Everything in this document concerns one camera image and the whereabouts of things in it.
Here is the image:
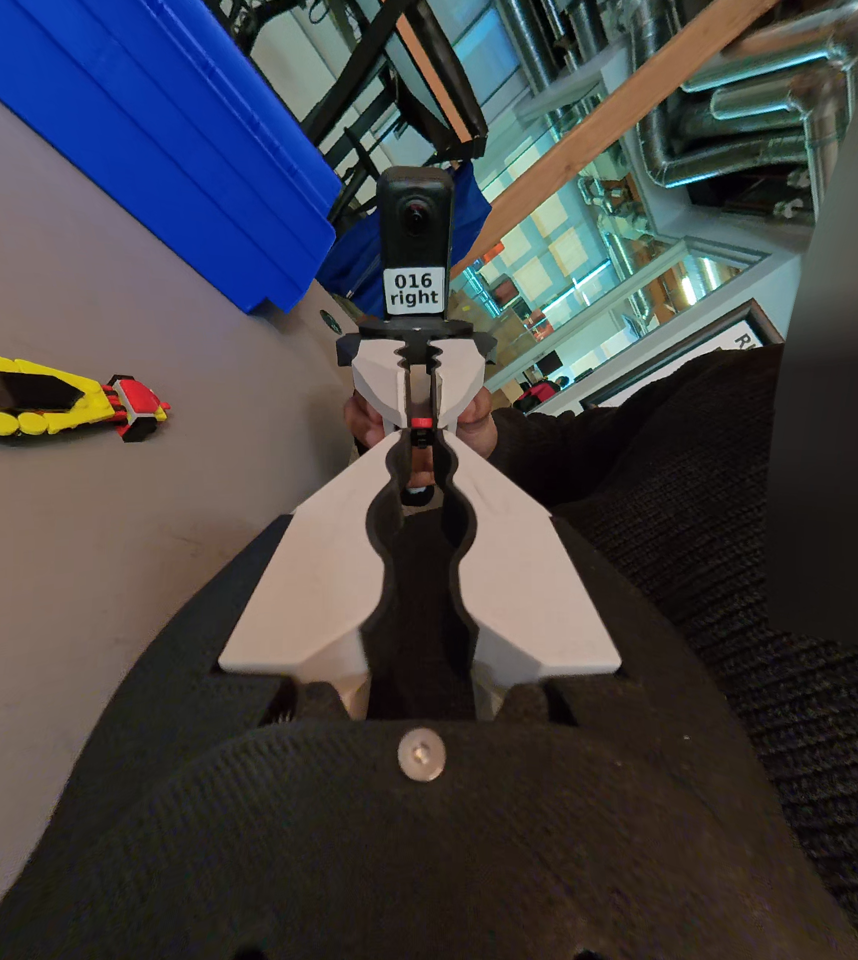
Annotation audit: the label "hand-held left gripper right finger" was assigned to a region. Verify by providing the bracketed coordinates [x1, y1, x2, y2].
[436, 431, 623, 721]

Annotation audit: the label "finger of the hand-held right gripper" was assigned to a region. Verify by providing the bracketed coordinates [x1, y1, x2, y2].
[351, 341, 409, 438]
[432, 341, 488, 434]

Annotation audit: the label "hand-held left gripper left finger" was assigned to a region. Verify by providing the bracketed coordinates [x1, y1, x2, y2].
[217, 431, 409, 720]

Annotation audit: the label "person's right forearm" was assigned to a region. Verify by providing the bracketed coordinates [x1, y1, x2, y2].
[490, 343, 784, 513]

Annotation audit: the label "yellow red lego car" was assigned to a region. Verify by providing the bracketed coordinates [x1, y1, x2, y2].
[0, 352, 173, 445]

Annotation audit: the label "person's right hand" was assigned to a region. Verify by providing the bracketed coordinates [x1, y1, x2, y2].
[344, 390, 497, 505]

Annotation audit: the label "wooden beam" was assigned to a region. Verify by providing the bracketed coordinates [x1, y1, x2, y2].
[448, 0, 784, 280]

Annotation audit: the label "black framed sign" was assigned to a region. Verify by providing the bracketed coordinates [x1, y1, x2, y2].
[581, 297, 787, 411]

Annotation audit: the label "person's black sweater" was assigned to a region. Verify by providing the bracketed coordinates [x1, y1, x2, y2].
[555, 487, 858, 960]

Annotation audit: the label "silver ventilation ducts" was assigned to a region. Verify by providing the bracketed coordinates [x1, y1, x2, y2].
[495, 0, 858, 220]

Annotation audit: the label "black frame table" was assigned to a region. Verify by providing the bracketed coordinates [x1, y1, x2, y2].
[300, 0, 491, 220]

